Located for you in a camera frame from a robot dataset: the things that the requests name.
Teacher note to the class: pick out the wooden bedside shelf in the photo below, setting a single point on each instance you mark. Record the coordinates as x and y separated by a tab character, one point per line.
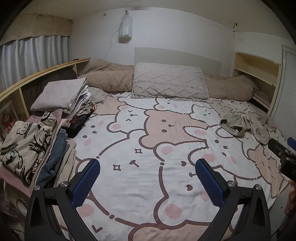
46	71

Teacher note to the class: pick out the light beige garment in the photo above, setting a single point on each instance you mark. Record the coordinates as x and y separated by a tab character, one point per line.
260	132

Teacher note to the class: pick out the white headboard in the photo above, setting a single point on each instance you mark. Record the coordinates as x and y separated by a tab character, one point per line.
175	56

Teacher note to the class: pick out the grey folded cloth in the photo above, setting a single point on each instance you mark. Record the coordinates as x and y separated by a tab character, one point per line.
57	92

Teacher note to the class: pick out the tan curtain valance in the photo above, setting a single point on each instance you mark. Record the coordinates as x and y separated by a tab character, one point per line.
37	25

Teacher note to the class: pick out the person's right hand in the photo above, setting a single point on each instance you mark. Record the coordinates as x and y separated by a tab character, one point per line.
291	197

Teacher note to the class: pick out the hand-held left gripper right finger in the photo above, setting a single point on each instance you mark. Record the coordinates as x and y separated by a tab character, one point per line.
209	183

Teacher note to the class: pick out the striped pink cloth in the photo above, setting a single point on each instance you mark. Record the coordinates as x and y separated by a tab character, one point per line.
261	97

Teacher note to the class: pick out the white louvered door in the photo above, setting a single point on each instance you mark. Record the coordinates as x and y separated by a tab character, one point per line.
284	92

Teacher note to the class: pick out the khaki shorts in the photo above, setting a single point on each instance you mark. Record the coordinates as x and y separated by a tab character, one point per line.
231	126

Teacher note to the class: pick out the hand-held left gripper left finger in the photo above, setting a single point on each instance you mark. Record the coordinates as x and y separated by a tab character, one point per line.
85	183

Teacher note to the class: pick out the grey curtain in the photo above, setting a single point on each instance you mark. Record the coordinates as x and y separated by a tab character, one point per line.
34	53

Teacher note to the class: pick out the bear printed bed sheet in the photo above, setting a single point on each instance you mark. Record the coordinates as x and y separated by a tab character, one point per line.
148	143

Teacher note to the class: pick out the tan quilted blanket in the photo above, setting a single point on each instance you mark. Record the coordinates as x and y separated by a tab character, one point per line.
108	78

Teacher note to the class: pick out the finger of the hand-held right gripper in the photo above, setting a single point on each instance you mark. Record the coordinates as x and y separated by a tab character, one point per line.
277	147
292	143

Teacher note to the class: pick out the stack of folded clothes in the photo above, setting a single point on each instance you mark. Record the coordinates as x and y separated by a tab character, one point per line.
69	120

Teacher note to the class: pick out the blue folded towel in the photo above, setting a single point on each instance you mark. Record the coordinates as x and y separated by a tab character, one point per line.
57	148

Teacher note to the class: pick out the cream wall cabinet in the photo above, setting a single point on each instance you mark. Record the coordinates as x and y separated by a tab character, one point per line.
254	67

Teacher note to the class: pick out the beige textured pillow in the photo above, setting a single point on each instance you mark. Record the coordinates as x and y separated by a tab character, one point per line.
168	81

